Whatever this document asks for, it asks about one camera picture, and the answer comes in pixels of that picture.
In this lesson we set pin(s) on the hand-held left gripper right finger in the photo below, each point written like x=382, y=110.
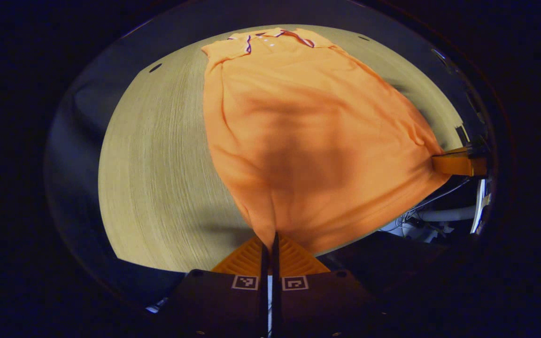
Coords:
x=276, y=291

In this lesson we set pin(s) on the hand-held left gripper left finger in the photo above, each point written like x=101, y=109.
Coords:
x=264, y=291

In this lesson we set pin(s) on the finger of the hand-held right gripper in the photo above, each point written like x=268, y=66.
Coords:
x=453, y=164

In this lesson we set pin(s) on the orange polo T-shirt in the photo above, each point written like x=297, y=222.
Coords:
x=308, y=141

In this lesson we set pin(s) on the white tube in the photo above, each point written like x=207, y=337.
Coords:
x=444, y=215

